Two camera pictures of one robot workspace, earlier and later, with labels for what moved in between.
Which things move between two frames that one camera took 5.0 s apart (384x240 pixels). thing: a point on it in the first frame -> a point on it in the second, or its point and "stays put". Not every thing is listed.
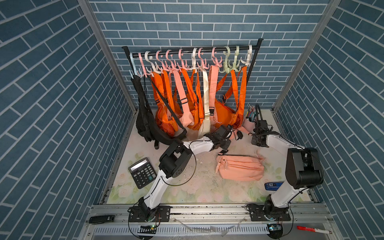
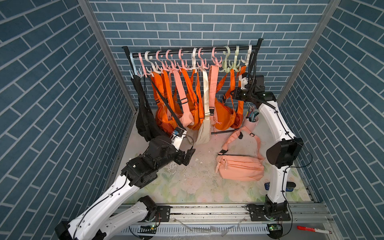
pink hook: [219, 64] stays put
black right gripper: [253, 139] -> [237, 91]
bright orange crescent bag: [227, 112] stays put
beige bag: [204, 129] stays put
